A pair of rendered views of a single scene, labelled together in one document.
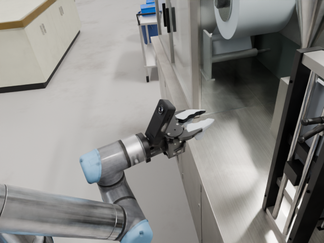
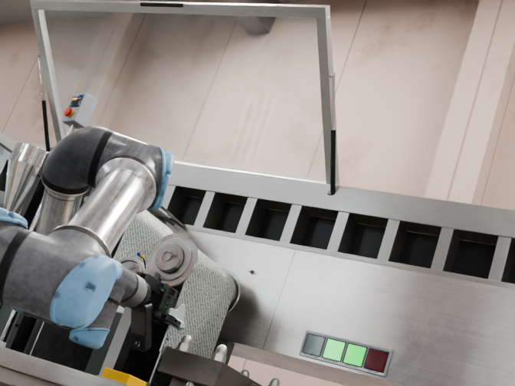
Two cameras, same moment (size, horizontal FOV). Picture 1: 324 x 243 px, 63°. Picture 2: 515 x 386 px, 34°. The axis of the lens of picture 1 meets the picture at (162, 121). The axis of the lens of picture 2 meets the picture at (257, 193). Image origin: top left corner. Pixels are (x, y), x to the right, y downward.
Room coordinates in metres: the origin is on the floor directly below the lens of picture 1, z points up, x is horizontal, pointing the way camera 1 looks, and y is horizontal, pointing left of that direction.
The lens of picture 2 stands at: (-1.31, 1.18, 0.80)
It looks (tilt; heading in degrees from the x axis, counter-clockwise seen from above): 18 degrees up; 306
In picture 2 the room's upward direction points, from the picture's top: 19 degrees clockwise
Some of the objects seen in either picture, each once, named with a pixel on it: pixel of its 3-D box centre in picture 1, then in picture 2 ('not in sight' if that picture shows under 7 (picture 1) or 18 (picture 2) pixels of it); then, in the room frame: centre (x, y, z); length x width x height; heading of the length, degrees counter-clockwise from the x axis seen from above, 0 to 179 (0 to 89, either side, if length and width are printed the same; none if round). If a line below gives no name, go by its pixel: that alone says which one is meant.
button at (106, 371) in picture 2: not in sight; (123, 380); (-0.10, -0.24, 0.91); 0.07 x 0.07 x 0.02; 5
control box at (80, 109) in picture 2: not in sight; (77, 109); (0.63, -0.44, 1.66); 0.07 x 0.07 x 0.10; 80
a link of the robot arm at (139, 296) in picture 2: not in sight; (129, 289); (0.00, -0.26, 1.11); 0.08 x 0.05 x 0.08; 5
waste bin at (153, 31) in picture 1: (152, 25); not in sight; (4.59, -0.04, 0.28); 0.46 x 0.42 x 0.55; 87
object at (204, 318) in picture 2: not in sight; (195, 329); (0.03, -0.58, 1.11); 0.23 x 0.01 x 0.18; 95
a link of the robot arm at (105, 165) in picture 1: (104, 162); not in sight; (0.47, 0.15, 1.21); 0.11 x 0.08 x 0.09; 113
